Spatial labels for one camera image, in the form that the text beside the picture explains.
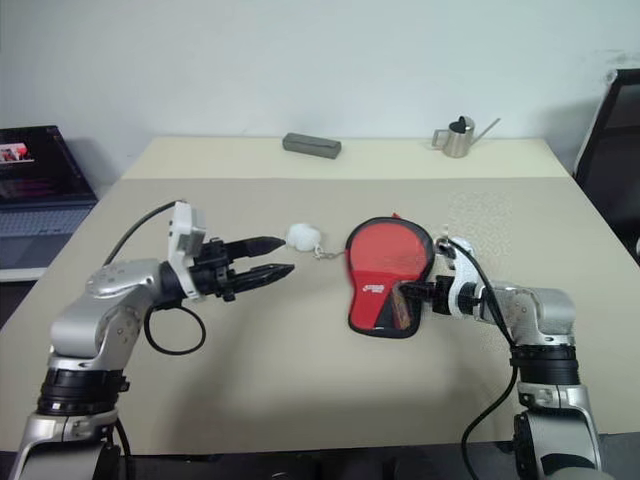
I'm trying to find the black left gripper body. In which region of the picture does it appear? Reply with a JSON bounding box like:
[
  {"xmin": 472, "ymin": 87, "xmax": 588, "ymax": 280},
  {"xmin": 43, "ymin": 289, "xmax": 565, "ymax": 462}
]
[{"xmin": 189, "ymin": 238, "xmax": 239, "ymax": 304}]

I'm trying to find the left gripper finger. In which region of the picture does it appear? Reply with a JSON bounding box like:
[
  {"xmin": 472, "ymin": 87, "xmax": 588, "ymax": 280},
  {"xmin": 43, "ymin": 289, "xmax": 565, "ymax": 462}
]
[
  {"xmin": 232, "ymin": 263, "xmax": 297, "ymax": 294},
  {"xmin": 227, "ymin": 234, "xmax": 288, "ymax": 259}
]

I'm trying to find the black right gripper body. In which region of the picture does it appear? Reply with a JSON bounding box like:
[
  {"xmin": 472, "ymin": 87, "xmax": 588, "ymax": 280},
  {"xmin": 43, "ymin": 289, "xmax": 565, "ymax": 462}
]
[{"xmin": 423, "ymin": 273, "xmax": 455, "ymax": 317}]

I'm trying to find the red table tennis paddle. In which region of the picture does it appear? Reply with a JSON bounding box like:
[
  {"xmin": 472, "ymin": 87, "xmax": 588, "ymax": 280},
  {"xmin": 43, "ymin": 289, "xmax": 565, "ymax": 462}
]
[{"xmin": 348, "ymin": 219, "xmax": 432, "ymax": 330}]

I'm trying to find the white pom-pom zipper pull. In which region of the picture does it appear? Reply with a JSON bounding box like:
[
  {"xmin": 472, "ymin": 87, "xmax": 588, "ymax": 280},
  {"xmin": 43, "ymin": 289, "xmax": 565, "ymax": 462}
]
[{"xmin": 286, "ymin": 222, "xmax": 347, "ymax": 262}]

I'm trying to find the black red paddle case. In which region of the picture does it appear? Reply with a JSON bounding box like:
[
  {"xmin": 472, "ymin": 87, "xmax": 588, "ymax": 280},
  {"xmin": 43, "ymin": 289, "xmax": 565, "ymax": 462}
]
[{"xmin": 344, "ymin": 212, "xmax": 435, "ymax": 340}]

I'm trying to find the grey rectangular box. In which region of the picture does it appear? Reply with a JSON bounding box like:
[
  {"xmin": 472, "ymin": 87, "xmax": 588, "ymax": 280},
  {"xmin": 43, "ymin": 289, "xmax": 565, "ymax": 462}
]
[{"xmin": 282, "ymin": 132, "xmax": 343, "ymax": 161}]

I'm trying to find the small metal watering can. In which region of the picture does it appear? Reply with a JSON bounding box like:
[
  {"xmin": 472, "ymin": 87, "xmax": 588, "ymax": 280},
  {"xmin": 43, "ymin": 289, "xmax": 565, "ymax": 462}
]
[{"xmin": 431, "ymin": 115, "xmax": 502, "ymax": 159}]

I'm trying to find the open laptop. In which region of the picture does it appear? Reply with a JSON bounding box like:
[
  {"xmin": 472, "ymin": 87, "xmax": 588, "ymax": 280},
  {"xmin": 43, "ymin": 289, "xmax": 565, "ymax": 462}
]
[{"xmin": 0, "ymin": 125, "xmax": 100, "ymax": 271}]

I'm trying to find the black mesh office chair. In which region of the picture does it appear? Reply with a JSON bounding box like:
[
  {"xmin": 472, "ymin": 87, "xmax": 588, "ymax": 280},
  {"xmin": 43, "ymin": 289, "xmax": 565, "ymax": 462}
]
[{"xmin": 572, "ymin": 68, "xmax": 640, "ymax": 261}]

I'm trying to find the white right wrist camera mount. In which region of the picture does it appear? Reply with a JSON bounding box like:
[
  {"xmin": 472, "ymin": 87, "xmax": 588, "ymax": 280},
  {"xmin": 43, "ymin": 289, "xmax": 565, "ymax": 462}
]
[{"xmin": 433, "ymin": 234, "xmax": 485, "ymax": 319}]

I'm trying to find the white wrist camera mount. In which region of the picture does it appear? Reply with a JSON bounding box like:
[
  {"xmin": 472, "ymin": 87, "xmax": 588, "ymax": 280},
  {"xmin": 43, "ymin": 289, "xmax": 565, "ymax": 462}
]
[
  {"xmin": 166, "ymin": 200, "xmax": 209, "ymax": 305},
  {"xmin": 433, "ymin": 234, "xmax": 485, "ymax": 319}
]

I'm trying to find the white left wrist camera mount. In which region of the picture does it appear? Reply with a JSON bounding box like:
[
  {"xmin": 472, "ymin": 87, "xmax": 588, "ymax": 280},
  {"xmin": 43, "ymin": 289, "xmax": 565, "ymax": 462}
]
[{"xmin": 166, "ymin": 200, "xmax": 209, "ymax": 305}]

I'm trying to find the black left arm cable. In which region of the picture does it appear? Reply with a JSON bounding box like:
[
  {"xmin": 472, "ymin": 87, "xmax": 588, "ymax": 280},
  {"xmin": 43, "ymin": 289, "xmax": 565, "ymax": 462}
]
[{"xmin": 102, "ymin": 199, "xmax": 207, "ymax": 356}]

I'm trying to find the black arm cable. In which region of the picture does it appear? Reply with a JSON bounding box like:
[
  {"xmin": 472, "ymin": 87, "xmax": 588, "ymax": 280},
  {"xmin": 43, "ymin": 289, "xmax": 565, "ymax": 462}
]
[
  {"xmin": 102, "ymin": 199, "xmax": 207, "ymax": 356},
  {"xmin": 437, "ymin": 237, "xmax": 519, "ymax": 480}
]

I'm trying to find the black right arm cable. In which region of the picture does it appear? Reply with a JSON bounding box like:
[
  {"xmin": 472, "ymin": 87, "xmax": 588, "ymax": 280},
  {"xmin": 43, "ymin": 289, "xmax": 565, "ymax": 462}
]
[{"xmin": 437, "ymin": 237, "xmax": 519, "ymax": 480}]

